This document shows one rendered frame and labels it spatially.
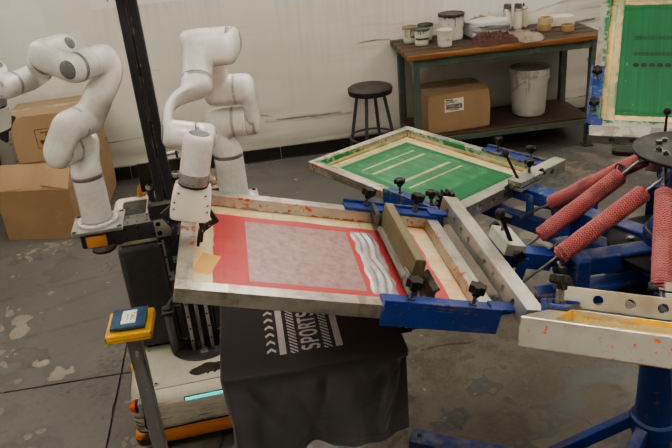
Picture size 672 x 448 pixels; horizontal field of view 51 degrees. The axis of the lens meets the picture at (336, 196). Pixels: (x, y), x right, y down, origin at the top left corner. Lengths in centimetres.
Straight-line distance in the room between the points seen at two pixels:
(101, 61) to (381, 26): 383
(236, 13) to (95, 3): 102
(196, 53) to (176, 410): 157
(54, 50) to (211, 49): 43
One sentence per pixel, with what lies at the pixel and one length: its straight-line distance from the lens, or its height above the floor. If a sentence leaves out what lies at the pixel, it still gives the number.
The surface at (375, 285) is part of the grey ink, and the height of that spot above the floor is 111.
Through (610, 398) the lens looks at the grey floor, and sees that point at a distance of 327.
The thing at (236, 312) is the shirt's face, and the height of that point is 95.
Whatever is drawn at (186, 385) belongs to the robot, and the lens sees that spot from 297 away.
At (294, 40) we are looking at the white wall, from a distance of 560.
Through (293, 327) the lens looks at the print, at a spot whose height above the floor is 95.
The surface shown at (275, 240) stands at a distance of 196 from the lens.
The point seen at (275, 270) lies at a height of 118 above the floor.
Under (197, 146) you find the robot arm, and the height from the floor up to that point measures 151.
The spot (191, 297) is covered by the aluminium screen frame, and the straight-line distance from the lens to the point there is 162.
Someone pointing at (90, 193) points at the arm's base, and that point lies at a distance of 229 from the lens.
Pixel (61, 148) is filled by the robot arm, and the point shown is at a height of 143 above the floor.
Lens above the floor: 207
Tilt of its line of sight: 24 degrees down
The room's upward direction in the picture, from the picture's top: 5 degrees counter-clockwise
